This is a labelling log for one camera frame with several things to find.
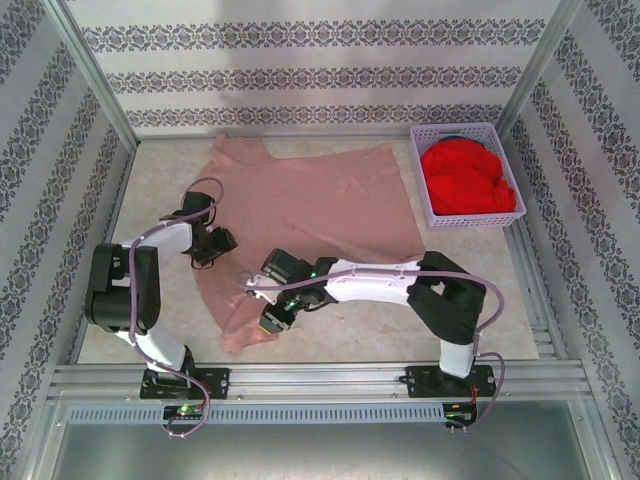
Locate pink t-shirt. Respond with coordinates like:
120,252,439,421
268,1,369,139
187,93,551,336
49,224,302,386
192,132,426,356

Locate lavender plastic basket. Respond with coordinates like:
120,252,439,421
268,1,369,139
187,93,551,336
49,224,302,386
409,122,527,231

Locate left circuit board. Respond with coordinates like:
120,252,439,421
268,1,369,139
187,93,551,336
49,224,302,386
163,405,206,420

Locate circuit board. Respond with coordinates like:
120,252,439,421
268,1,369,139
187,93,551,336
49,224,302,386
163,405,206,420
444,402,479,429

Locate grey sheet metal tray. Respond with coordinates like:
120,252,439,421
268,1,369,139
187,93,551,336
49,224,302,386
49,422,601,480

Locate red garment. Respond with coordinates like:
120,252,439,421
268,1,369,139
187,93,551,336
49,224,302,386
419,138,517,216

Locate right circuit board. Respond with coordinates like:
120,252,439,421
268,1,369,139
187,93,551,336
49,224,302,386
444,402,479,429

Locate dark blue garment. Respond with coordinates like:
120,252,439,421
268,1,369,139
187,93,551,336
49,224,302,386
439,132,489,147

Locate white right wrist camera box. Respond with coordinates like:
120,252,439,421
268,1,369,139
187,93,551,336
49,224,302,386
243,271,272,302

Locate aluminium mounting rail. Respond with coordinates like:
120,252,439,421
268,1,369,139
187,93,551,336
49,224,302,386
47,363,587,402

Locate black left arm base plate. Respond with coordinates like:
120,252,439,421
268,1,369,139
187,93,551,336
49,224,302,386
139,367,231,401

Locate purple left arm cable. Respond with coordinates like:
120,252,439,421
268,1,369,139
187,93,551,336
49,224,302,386
127,177,225,442

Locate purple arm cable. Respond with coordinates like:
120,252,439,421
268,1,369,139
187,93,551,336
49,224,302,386
233,263,507,431
127,177,225,442

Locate grey slotted cable duct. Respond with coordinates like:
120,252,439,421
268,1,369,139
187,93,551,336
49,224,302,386
67,403,446,425

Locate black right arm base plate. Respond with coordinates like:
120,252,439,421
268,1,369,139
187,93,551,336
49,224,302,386
405,363,499,400

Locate aluminium frame post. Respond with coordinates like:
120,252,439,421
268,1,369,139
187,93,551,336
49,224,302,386
42,0,140,147
488,0,586,147

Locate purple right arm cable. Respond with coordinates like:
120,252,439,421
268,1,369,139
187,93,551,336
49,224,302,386
233,263,507,431

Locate aluminium side rail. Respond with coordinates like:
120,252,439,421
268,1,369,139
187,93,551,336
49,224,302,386
492,137,574,362

